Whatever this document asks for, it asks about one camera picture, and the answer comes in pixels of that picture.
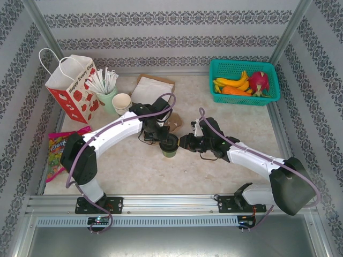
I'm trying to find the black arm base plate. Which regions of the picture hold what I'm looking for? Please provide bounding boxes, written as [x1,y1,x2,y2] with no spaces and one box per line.
[217,194,267,214]
[74,196,124,215]

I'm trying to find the pink dragon fruit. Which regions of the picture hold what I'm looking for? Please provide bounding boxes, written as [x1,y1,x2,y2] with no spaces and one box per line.
[248,71,271,97]

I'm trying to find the white red paper gift bag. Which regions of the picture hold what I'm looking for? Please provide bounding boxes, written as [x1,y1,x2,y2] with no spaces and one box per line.
[39,48,98,124]

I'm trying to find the stack of green paper cups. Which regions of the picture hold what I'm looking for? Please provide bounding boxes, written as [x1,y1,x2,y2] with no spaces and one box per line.
[111,93,132,116]

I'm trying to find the yellow banana bunch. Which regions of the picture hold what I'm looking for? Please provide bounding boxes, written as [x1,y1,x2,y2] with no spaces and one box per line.
[213,70,250,93]

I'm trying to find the aluminium mounting rail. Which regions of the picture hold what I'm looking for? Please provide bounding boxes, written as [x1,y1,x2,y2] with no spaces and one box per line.
[25,194,318,215]

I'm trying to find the orange carrot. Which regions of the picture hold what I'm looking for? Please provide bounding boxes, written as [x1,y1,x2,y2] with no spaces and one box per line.
[221,86,252,97]

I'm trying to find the colourful candy bag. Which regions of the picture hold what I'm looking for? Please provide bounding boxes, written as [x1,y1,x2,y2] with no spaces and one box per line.
[45,125,92,184]

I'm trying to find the pale green straw holder cup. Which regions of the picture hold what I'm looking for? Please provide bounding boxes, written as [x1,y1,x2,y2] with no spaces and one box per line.
[95,85,118,116]

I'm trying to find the aluminium frame post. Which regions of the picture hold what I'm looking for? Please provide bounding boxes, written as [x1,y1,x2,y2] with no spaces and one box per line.
[269,0,314,66]
[23,0,66,58]

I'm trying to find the thin black left camera cable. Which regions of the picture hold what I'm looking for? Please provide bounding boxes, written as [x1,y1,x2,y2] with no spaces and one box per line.
[138,132,156,147]

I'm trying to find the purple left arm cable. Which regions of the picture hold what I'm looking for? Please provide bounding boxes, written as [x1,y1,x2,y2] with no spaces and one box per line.
[65,93,177,235]

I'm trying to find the brown cardboard napkin box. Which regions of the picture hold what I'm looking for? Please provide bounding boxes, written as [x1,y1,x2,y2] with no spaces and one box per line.
[130,73,176,108]

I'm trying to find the small circuit board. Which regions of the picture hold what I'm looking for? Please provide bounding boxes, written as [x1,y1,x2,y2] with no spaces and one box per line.
[238,215,257,228]
[87,216,110,225]

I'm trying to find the green paper coffee cup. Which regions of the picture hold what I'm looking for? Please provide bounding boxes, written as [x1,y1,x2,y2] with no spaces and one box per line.
[160,143,180,159]

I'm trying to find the white paper napkin stack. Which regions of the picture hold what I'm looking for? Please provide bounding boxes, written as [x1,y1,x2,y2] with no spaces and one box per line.
[131,76,174,104]

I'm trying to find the teal plastic basket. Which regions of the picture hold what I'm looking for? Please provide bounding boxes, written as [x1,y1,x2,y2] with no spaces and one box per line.
[209,59,281,107]

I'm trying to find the thin black right camera cable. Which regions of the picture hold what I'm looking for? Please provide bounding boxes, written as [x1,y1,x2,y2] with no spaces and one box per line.
[199,150,218,162]

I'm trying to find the thin black camera cable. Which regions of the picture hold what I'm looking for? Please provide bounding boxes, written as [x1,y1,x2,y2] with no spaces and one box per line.
[199,150,218,162]
[138,132,156,147]

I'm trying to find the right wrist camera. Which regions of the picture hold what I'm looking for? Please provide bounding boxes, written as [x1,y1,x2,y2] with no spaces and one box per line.
[190,117,206,138]

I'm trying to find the slotted grey cable duct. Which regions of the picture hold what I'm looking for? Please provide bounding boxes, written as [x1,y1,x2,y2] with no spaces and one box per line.
[34,216,239,228]

